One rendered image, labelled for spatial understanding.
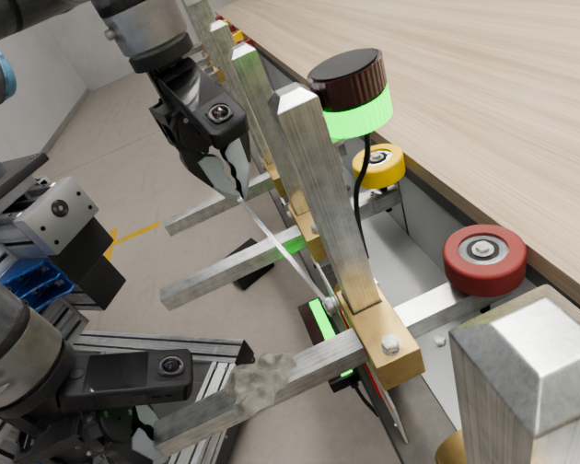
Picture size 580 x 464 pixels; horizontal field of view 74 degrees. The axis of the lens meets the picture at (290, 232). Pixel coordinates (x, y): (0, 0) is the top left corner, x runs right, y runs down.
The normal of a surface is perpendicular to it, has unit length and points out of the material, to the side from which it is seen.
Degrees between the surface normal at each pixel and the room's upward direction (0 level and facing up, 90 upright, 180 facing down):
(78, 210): 90
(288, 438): 0
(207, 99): 30
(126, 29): 91
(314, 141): 90
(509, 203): 0
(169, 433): 0
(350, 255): 90
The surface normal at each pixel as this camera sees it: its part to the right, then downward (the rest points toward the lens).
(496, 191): -0.33, -0.72
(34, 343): 0.95, -0.22
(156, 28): 0.48, 0.44
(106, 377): 0.18, -0.84
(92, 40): 0.23, 0.56
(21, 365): 0.81, 0.13
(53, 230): 0.91, -0.07
